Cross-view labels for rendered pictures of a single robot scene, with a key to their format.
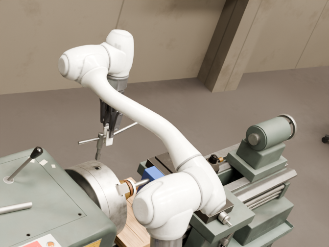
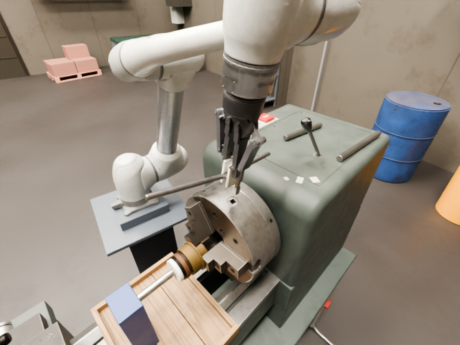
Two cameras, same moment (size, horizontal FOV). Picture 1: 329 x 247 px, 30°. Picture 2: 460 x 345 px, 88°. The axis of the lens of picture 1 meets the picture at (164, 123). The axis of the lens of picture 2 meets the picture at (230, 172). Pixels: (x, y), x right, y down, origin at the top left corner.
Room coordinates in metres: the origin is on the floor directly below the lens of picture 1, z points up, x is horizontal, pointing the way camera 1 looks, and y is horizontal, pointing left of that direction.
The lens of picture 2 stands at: (2.31, 0.26, 1.70)
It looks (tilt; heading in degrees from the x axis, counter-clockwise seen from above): 37 degrees down; 190
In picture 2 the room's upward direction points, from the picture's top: straight up
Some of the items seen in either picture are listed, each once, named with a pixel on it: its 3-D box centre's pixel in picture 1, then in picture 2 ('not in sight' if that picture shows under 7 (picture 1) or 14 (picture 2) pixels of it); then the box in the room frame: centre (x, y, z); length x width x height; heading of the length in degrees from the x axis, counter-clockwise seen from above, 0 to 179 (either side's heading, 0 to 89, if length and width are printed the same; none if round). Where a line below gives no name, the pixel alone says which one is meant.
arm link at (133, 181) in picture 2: not in sight; (132, 174); (1.45, -0.39, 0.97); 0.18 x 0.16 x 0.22; 142
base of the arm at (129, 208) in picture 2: not in sight; (133, 197); (1.47, -0.41, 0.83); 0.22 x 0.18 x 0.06; 134
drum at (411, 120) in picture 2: not in sight; (399, 137); (-0.32, 1.70, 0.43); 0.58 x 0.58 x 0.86
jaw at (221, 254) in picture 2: not in sight; (230, 261); (1.92, 0.19, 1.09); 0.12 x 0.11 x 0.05; 54
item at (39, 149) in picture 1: (36, 153); (306, 124); (1.62, 0.37, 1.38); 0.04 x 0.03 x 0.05; 144
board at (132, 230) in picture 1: (130, 214); (163, 320); (2.03, 0.00, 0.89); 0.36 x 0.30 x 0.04; 54
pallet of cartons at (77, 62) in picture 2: not in sight; (70, 61); (-3.39, -4.79, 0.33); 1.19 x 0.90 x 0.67; 134
